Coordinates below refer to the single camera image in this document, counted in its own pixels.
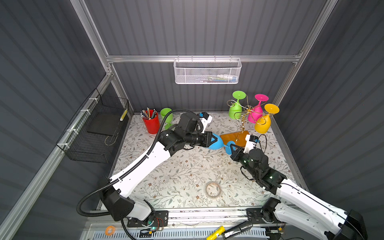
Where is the black handheld device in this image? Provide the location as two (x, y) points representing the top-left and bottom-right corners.
(222, 221), (253, 240)

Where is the red pencil cup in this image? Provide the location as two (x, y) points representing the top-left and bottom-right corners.
(141, 108), (160, 134)

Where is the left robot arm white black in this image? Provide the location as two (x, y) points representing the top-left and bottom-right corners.
(76, 109), (220, 226)

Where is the blue wine glass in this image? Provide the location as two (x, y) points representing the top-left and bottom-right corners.
(208, 134), (236, 155)

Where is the yellow marker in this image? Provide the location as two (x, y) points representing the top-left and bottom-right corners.
(206, 226), (226, 240)

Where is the black wire basket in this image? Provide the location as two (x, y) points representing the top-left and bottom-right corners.
(57, 90), (129, 164)

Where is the floral table mat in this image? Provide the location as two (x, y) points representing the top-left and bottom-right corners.
(113, 113), (307, 209)

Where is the white wire mesh basket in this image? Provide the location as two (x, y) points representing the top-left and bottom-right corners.
(173, 58), (242, 85)

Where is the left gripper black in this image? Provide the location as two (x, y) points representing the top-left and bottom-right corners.
(183, 129), (217, 147)

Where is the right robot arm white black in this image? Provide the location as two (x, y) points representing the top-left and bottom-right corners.
(230, 144), (368, 240)

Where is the yellow wine glass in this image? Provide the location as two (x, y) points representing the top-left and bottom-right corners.
(255, 104), (280, 134)

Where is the clear tape roll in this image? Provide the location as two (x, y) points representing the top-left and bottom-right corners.
(205, 181), (222, 199)

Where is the pink wine glass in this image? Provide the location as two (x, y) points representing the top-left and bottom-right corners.
(248, 94), (269, 124)

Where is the gold rack with orange base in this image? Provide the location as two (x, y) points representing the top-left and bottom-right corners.
(220, 96), (253, 147)

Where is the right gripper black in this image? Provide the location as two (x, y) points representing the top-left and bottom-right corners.
(230, 142), (258, 179)

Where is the green wine glass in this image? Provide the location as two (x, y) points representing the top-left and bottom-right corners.
(160, 108), (173, 130)
(227, 91), (247, 120)

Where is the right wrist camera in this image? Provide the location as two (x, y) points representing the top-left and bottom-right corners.
(244, 135), (259, 154)

